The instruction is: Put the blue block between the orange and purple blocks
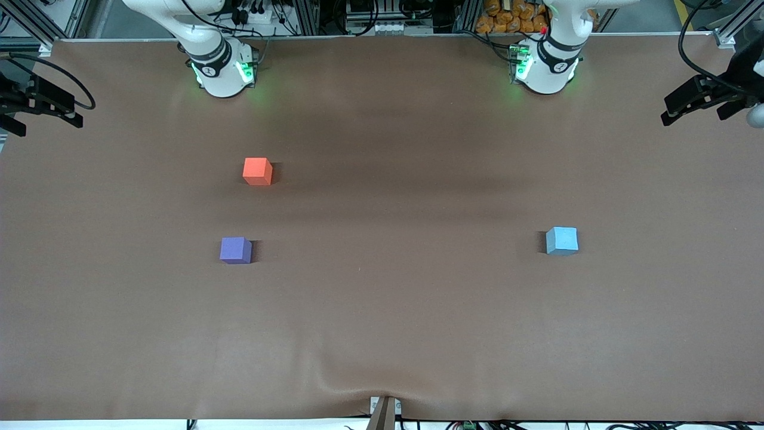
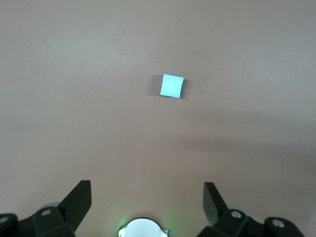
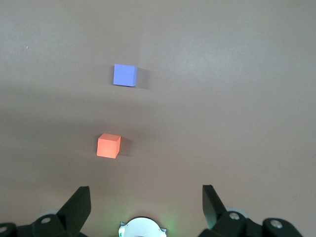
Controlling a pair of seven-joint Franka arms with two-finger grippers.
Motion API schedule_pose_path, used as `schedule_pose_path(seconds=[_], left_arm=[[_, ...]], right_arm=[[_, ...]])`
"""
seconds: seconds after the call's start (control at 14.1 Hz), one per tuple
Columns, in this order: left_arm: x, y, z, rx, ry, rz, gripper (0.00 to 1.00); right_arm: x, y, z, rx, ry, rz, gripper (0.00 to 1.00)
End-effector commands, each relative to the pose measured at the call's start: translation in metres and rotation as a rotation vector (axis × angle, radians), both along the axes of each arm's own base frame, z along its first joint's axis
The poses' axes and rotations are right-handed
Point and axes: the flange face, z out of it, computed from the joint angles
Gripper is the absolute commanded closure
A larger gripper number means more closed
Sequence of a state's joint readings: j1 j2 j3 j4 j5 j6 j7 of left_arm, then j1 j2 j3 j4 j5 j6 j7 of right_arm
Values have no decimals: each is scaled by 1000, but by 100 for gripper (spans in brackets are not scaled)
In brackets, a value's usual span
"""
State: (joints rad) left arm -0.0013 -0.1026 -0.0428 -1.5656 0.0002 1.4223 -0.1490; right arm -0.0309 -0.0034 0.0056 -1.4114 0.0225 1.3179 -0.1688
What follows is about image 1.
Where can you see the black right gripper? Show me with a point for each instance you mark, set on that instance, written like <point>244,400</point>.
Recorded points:
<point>17,99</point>

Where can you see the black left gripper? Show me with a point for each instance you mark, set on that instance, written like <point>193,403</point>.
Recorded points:
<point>732,84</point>

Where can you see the light blue foam block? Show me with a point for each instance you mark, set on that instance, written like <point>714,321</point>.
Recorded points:
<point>561,240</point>

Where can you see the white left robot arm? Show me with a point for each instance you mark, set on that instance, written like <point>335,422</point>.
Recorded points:
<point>549,74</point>

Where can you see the orange foam block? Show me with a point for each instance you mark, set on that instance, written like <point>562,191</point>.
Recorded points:
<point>257,170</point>

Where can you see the purple foam block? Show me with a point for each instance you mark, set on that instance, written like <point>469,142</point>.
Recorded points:
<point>235,249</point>

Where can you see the pile of orange bags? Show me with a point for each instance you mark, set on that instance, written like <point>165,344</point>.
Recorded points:
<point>507,18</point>

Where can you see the white power strip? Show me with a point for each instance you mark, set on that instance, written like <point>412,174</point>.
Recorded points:
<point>256,17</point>

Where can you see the brown table cloth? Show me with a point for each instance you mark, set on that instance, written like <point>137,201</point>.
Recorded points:
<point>382,310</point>

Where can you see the aluminium frame profile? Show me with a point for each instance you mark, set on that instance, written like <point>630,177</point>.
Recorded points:
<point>737,24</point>
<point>33,24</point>

